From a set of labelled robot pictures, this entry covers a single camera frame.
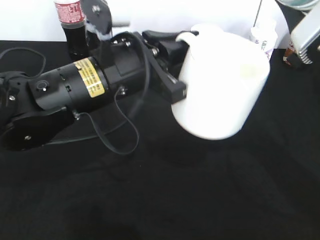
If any cola bottle red label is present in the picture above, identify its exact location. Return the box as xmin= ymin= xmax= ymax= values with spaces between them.
xmin=53 ymin=0 xmax=89 ymax=61

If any blueberry yogurt carton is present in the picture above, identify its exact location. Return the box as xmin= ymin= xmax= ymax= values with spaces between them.
xmin=249 ymin=18 xmax=278 ymax=60

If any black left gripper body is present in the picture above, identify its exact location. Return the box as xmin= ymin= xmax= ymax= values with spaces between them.
xmin=93 ymin=32 xmax=169 ymax=97

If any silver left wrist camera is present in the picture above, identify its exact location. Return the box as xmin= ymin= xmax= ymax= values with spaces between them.
xmin=80 ymin=0 xmax=131 ymax=41

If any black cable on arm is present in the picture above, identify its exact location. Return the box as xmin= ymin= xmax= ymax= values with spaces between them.
xmin=0 ymin=32 xmax=152 ymax=156

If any small red yogurt cup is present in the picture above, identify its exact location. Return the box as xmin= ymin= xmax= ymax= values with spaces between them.
xmin=282 ymin=46 xmax=301 ymax=68

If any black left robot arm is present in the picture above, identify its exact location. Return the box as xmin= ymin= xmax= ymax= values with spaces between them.
xmin=0 ymin=30 xmax=189 ymax=151

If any white ceramic mug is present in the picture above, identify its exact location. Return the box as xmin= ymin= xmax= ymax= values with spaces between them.
xmin=171 ymin=23 xmax=270 ymax=141

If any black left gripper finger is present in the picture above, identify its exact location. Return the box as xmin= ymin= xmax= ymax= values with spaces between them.
xmin=142 ymin=30 xmax=199 ymax=60
xmin=150 ymin=59 xmax=187 ymax=104

